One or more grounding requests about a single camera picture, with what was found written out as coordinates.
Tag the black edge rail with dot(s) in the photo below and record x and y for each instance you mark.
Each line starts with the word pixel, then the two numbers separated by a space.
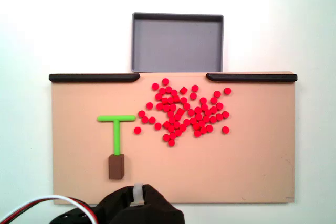
pixel 92 78
pixel 252 77

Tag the grey rectangular plastic tray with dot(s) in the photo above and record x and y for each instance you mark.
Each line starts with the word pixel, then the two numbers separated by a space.
pixel 177 45

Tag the beige rectangular work board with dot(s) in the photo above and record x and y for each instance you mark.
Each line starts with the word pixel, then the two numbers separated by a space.
pixel 236 155

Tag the small red disc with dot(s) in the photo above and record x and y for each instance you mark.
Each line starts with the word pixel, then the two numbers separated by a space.
pixel 201 123
pixel 176 99
pixel 214 100
pixel 193 96
pixel 227 90
pixel 193 121
pixel 149 105
pixel 219 106
pixel 196 126
pixel 203 130
pixel 144 119
pixel 158 96
pixel 165 81
pixel 225 114
pixel 206 118
pixel 166 124
pixel 194 87
pixel 173 107
pixel 183 100
pixel 219 116
pixel 178 132
pixel 178 116
pixel 168 89
pixel 152 120
pixel 164 100
pixel 197 133
pixel 141 113
pixel 170 128
pixel 203 100
pixel 213 110
pixel 166 107
pixel 209 128
pixel 137 130
pixel 204 107
pixel 170 100
pixel 186 122
pixel 177 124
pixel 217 94
pixel 170 113
pixel 186 106
pixel 155 86
pixel 162 90
pixel 183 128
pixel 208 112
pixel 171 143
pixel 213 119
pixel 198 110
pixel 180 111
pixel 158 126
pixel 183 90
pixel 225 129
pixel 172 120
pixel 172 136
pixel 198 116
pixel 166 137
pixel 159 106
pixel 174 93
pixel 191 112

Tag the translucent white fingertip pad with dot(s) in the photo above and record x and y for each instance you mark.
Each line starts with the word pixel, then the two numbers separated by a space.
pixel 138 193

